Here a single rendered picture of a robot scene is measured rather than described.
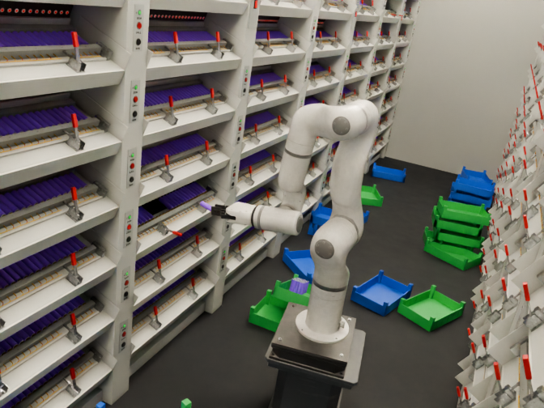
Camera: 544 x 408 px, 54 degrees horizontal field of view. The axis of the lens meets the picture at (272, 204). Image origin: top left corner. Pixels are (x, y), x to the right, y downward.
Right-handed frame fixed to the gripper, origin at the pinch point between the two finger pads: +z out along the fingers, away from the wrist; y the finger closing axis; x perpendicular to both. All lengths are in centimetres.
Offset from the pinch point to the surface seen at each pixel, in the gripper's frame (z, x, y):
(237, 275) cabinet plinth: 25, 59, -64
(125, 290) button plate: 15.9, 20.0, 34.0
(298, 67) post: 10, -44, -101
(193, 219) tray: 14.9, 8.5, -7.0
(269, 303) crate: 3, 66, -55
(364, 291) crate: -33, 71, -99
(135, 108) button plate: 8, -40, 34
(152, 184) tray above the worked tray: 14.0, -12.5, 19.2
